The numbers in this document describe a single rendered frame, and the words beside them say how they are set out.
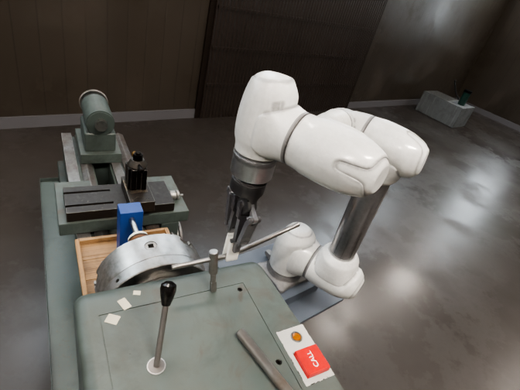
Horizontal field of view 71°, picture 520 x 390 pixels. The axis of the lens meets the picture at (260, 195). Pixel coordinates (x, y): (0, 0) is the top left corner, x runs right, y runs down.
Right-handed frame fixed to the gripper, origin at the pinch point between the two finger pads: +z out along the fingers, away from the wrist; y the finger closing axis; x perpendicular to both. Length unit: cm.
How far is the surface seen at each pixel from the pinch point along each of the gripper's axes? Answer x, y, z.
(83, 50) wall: -2, 348, 60
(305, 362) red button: -8.1, -26.7, 11.3
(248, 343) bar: 2.3, -18.8, 10.5
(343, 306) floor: -142, 52, 138
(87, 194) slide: 23, 82, 41
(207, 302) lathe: 6.1, -5.0, 12.4
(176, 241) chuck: 5.9, 20.2, 15.5
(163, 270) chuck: 12.1, 11.1, 16.3
